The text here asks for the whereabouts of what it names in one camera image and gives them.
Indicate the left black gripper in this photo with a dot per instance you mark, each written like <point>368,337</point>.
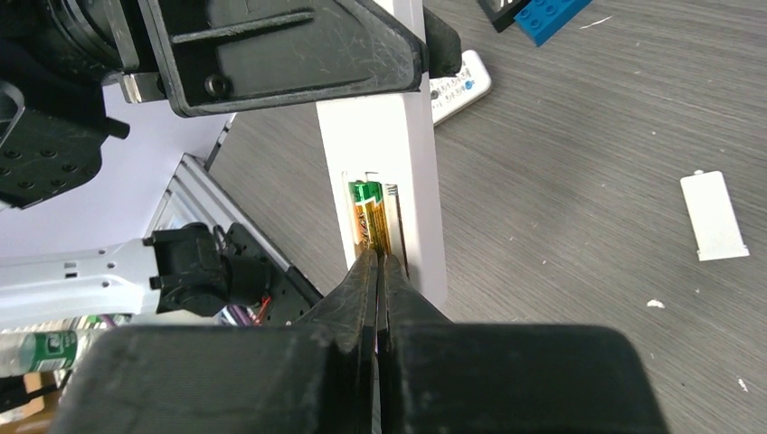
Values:
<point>102,42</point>

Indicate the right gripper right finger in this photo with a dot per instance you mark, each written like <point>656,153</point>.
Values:
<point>438,376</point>

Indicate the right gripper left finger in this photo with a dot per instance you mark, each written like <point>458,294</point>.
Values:
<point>314,376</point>

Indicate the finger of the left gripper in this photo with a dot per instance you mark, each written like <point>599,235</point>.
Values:
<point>444,46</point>
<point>217,57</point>

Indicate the long white remote control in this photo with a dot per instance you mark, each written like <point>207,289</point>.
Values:
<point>380,129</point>

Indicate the white battery cover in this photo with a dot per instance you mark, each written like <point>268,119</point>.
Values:
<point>712,217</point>

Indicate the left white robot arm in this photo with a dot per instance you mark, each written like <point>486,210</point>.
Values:
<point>52,132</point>

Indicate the short white remote control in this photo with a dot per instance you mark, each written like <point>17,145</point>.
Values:
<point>451,95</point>

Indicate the black square tray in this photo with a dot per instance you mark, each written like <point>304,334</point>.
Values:
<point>501,13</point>

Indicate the blue lego brick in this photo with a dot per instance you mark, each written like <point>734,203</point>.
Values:
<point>541,19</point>

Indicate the green label plastic bottle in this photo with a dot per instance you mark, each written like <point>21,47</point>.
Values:
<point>42,352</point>

